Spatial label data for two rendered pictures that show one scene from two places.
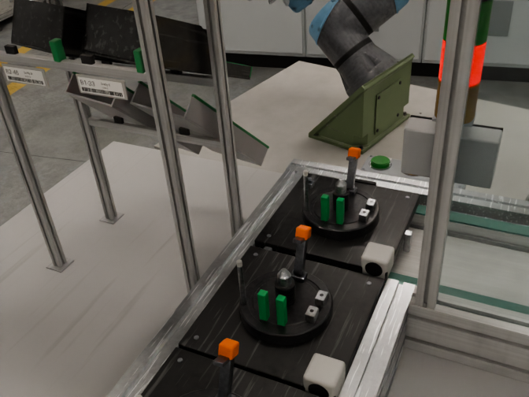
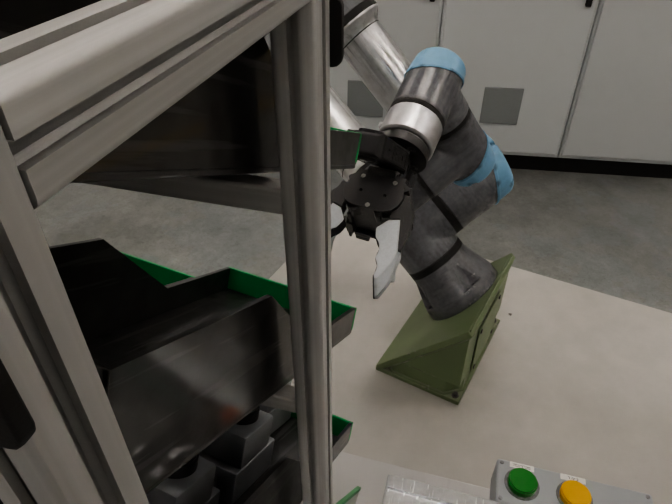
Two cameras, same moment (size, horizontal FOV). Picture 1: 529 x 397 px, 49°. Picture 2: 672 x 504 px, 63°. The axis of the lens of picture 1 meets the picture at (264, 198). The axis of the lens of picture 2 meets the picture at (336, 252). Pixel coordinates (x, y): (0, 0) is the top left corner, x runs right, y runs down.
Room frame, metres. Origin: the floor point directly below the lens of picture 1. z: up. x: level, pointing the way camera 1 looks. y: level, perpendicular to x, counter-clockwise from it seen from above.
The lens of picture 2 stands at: (0.68, 0.09, 1.69)
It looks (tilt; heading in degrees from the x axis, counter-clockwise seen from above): 37 degrees down; 348
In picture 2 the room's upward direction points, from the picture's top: straight up
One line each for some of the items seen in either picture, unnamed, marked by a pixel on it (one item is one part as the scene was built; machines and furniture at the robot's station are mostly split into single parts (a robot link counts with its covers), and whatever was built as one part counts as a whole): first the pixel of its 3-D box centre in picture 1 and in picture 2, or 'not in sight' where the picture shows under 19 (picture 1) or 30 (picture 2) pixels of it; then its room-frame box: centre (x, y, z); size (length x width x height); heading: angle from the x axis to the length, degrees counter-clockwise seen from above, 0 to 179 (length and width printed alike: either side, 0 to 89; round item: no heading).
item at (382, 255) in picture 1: (377, 261); not in sight; (0.72, -0.18, 0.97); 0.05 x 0.05 x 0.04; 62
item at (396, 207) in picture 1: (340, 220); not in sight; (0.85, -0.14, 0.96); 0.24 x 0.24 x 0.02; 62
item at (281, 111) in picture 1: (363, 137); (446, 361); (1.37, -0.28, 0.84); 0.90 x 0.70 x 0.03; 50
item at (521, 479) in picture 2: (380, 164); (521, 483); (1.03, -0.25, 0.96); 0.04 x 0.04 x 0.02
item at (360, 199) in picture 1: (340, 211); not in sight; (0.85, -0.14, 0.98); 0.14 x 0.14 x 0.02
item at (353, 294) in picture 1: (284, 289); not in sight; (0.62, -0.02, 1.01); 0.24 x 0.24 x 0.13; 62
